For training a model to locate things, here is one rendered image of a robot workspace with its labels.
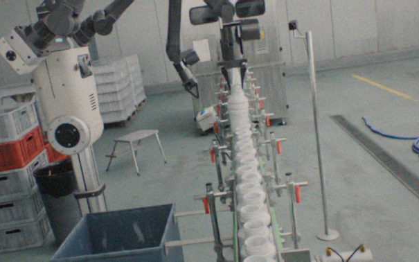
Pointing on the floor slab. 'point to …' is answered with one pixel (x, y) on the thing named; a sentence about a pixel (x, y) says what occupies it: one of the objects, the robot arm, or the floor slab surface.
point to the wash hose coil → (416, 143)
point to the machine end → (255, 55)
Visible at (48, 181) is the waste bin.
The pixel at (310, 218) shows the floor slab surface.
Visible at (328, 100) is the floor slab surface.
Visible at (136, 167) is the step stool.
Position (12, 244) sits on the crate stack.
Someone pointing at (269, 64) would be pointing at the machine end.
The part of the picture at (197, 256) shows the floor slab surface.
